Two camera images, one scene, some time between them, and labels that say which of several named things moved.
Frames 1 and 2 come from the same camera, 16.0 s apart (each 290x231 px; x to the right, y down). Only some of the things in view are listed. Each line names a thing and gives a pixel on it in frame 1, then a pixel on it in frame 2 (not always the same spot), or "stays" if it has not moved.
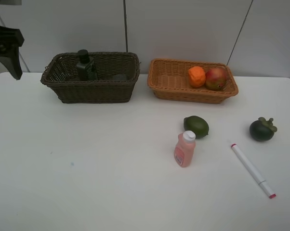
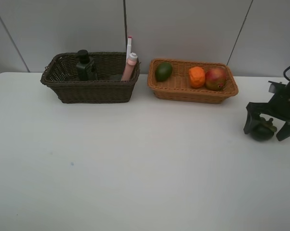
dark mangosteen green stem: [262, 130] stays
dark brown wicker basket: [117, 73] stays
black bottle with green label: [86, 68] stays
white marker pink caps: [266, 189] -> [129, 46]
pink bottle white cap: [184, 149] -> [131, 62]
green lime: [197, 124] -> [163, 71]
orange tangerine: [197, 76] stays
